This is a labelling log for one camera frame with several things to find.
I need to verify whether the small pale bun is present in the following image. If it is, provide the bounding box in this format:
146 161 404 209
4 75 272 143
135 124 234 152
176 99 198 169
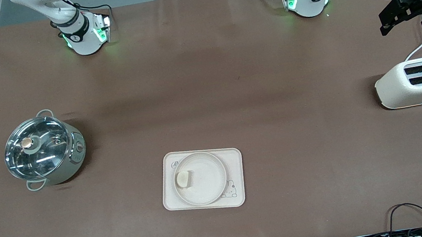
174 169 196 190

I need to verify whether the round beige plate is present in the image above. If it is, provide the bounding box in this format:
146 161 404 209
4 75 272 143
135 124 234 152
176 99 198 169
169 148 232 210

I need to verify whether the cream two-slot toaster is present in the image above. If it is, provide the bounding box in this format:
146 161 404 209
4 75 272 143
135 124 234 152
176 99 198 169
371 58 422 112

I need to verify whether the glass pot lid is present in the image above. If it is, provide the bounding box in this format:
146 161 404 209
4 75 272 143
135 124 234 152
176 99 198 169
0 113 76 184

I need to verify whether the pale green electric pot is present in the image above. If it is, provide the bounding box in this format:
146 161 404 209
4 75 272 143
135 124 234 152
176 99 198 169
0 104 92 195

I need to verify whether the beige rabbit print tray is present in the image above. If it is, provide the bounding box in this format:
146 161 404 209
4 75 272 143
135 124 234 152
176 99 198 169
156 142 250 219

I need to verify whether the black right base cable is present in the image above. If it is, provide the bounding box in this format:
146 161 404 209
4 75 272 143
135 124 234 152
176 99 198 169
72 0 113 21

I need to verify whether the black looped cable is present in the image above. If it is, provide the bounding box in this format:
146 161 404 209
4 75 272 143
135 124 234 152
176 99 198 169
384 201 422 235

